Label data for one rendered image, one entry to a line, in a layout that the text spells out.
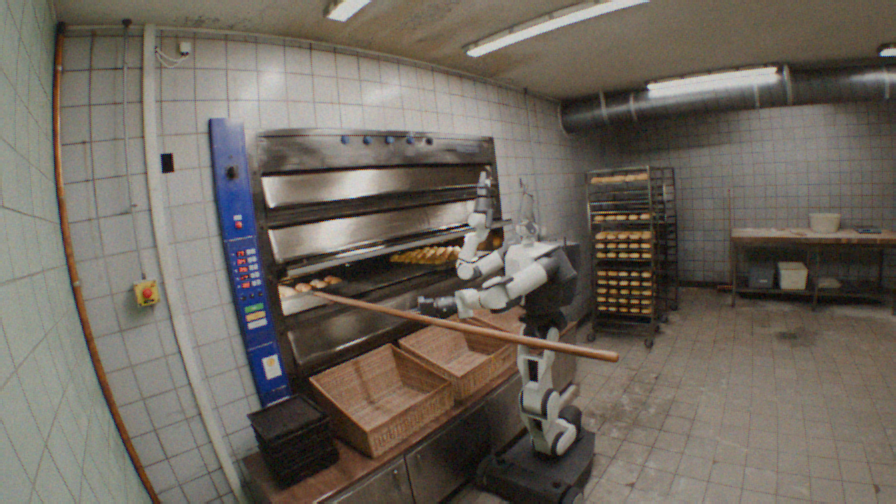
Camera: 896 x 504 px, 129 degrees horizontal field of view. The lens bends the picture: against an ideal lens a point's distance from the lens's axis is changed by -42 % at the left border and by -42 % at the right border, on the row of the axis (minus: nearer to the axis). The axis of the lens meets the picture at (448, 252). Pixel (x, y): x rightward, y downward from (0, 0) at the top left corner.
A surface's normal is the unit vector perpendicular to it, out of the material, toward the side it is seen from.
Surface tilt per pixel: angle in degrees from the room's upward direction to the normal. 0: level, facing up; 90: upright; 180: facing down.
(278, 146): 90
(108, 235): 90
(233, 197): 90
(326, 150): 90
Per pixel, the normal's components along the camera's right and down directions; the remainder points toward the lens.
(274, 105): 0.73, 0.02
